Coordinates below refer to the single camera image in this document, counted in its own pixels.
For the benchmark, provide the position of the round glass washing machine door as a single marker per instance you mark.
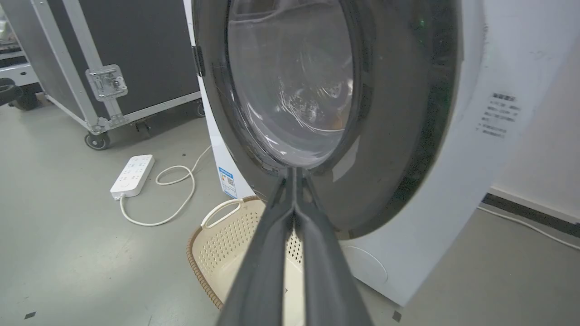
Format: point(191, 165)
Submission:
point(385, 117)

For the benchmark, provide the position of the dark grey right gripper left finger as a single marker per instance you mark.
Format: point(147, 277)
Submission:
point(263, 271)

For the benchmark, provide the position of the white front-load washing machine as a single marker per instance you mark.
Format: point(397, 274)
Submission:
point(489, 149)

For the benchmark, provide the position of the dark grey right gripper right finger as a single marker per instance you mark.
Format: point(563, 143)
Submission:
point(328, 276)

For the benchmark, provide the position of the black caster wheel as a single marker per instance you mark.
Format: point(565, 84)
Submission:
point(11, 93)

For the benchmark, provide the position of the black flight case on wheels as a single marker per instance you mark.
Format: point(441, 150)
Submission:
point(118, 59)

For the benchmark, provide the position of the cream perforated laundry basket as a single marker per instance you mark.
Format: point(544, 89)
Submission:
point(222, 253)

